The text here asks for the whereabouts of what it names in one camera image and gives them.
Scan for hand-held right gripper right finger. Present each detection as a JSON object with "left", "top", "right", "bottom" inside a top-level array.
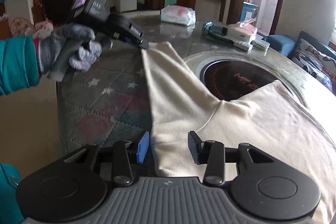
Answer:
[{"left": 188, "top": 131, "right": 275, "bottom": 186}]

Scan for person's left forearm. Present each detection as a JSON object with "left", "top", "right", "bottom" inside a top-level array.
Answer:
[{"left": 0, "top": 35, "right": 42, "bottom": 96}]

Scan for blue plastic cabinet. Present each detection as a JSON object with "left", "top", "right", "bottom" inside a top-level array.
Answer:
[{"left": 241, "top": 1, "right": 259, "bottom": 22}]

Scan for white tissue pack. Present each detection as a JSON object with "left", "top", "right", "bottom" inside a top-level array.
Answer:
[{"left": 160, "top": 5, "right": 196, "bottom": 26}]

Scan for round black induction cooktop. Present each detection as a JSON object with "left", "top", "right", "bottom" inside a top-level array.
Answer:
[{"left": 195, "top": 59, "right": 280, "bottom": 102}]

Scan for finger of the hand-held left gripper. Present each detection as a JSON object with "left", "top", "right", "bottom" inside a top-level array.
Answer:
[{"left": 125, "top": 35, "right": 151, "bottom": 51}]

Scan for pink floral cloth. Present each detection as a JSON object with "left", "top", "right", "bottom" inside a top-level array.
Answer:
[{"left": 31, "top": 19, "right": 54, "bottom": 39}]

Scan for blue hair brush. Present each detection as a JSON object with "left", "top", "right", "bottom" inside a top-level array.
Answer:
[{"left": 202, "top": 21, "right": 235, "bottom": 44}]

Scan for blue sofa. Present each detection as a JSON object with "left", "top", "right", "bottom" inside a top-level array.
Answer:
[{"left": 262, "top": 30, "right": 336, "bottom": 96}]

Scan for round wire fan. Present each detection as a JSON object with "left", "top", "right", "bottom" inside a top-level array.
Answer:
[{"left": 9, "top": 16, "right": 34, "bottom": 37}]

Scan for person's teal jacket body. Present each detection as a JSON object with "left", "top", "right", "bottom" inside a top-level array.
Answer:
[{"left": 0, "top": 162, "right": 25, "bottom": 224}]

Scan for cream sweater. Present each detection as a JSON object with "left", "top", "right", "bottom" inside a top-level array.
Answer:
[{"left": 140, "top": 42, "right": 336, "bottom": 224}]

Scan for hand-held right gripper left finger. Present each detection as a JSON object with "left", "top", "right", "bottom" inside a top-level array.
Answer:
[{"left": 63, "top": 131, "right": 150, "bottom": 186}]

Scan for person's left hand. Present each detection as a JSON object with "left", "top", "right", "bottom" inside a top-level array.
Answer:
[{"left": 37, "top": 24, "right": 113, "bottom": 73}]

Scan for white tissue box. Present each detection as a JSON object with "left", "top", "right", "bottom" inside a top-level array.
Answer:
[{"left": 227, "top": 18, "right": 258, "bottom": 52}]

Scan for green packet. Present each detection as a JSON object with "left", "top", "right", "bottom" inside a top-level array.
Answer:
[{"left": 252, "top": 39, "right": 271, "bottom": 52}]

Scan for flat butterfly print cushion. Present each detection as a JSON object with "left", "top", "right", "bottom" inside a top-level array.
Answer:
[{"left": 291, "top": 38, "right": 336, "bottom": 94}]

